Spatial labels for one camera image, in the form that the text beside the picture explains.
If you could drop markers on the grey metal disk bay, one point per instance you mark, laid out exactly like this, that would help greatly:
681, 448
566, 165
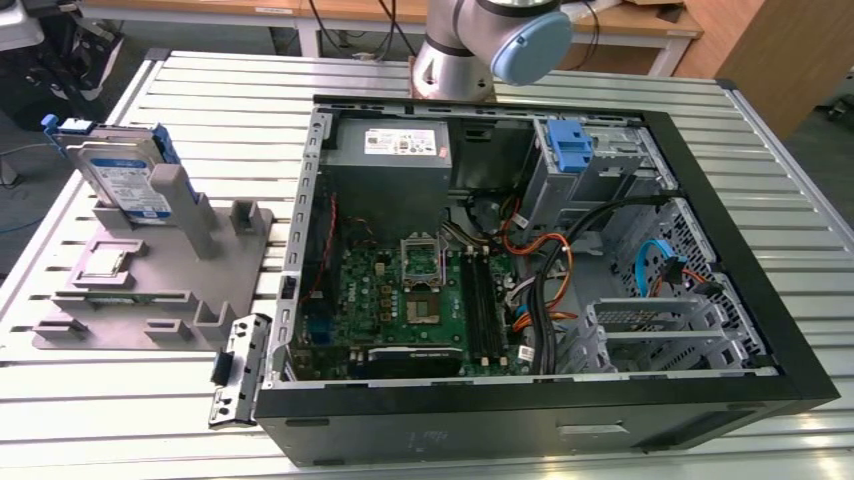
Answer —
661, 336

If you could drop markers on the black graphics card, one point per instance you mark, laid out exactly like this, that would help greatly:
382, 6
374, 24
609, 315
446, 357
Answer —
414, 360

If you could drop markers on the grey parts rack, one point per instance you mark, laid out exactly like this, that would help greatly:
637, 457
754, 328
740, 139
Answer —
167, 280

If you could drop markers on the wooden desk white frame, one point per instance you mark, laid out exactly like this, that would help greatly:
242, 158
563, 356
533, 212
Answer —
641, 22
201, 6

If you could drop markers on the green motherboard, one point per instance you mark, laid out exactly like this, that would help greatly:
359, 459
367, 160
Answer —
361, 300

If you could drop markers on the hard disk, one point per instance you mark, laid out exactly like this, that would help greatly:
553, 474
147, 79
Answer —
120, 175

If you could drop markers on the blue plastic drive latch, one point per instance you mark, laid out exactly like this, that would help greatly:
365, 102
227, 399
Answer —
567, 145

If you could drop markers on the wooden cabinet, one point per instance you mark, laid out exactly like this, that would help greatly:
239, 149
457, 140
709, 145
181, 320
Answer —
788, 60

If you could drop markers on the black RAM slot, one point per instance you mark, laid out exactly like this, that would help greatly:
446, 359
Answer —
478, 305
470, 305
489, 305
497, 305

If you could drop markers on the CPU socket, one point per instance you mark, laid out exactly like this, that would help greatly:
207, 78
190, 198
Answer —
423, 307

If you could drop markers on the silver CPU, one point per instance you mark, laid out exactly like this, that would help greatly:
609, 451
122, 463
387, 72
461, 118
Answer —
106, 262

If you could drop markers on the black PC case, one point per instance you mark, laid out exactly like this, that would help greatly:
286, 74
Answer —
467, 425

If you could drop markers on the green RAM stick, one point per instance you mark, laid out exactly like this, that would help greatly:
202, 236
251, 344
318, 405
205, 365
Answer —
114, 300

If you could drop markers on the metal locking lever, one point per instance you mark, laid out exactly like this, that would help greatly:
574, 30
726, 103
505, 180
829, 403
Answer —
443, 260

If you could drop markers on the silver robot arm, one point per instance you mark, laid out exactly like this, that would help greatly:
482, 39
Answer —
454, 60

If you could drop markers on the grey metal slot retainer flap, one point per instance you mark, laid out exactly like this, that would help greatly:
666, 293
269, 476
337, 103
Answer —
243, 360

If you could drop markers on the grey power supply unit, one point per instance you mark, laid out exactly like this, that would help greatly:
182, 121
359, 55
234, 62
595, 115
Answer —
401, 145

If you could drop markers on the grey metal drive cage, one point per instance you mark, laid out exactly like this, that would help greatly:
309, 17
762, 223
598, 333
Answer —
601, 185

